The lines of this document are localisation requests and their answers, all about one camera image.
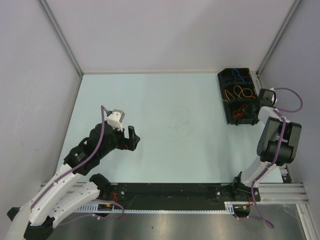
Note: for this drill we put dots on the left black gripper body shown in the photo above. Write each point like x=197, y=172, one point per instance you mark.
x=118, y=141

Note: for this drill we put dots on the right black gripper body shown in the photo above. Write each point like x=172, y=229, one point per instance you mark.
x=248, y=109

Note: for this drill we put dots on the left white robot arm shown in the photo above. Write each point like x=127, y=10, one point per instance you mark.
x=38, y=218

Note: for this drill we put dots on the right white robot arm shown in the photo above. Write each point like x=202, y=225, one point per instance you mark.
x=276, y=147

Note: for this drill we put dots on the black compartment bin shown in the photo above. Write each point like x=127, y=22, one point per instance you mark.
x=236, y=88

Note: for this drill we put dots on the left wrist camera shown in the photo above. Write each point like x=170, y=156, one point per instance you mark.
x=115, y=118

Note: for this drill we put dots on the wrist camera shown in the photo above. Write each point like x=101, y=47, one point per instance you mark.
x=274, y=96
x=115, y=118

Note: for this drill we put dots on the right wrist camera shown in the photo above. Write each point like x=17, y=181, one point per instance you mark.
x=274, y=96

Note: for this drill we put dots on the right aluminium frame post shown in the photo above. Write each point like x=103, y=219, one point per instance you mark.
x=279, y=34

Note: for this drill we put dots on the aluminium frame post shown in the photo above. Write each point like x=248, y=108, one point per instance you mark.
x=57, y=30
x=279, y=34

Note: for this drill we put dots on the white slotted cable duct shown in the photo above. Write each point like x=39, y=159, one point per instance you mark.
x=92, y=208

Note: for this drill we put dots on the left aluminium frame post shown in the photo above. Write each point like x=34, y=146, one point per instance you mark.
x=57, y=30

